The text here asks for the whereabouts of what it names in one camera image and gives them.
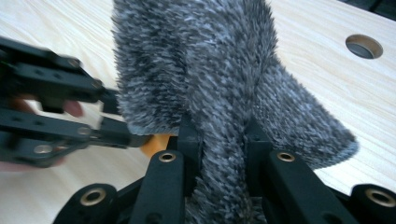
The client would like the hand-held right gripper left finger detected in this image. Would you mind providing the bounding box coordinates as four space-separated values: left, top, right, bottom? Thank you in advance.
169 115 204 196

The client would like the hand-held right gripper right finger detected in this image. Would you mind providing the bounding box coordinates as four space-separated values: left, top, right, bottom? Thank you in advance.
245 118 275 200

